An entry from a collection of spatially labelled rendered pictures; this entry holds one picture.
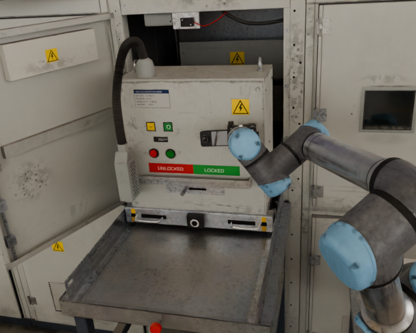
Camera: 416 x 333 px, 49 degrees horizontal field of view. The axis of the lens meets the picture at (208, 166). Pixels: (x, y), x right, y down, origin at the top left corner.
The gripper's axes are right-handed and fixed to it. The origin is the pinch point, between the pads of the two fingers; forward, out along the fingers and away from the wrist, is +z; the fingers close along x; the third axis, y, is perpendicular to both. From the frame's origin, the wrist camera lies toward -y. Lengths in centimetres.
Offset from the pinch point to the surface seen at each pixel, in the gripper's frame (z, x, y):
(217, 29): 99, 46, 2
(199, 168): 8.1, -11.5, -10.3
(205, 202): 11.3, -24.3, -9.4
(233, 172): 5.5, -13.4, 0.8
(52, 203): 15, -22, -64
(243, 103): -1.6, 9.3, 4.8
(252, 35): 96, 41, 19
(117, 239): 11, -36, -41
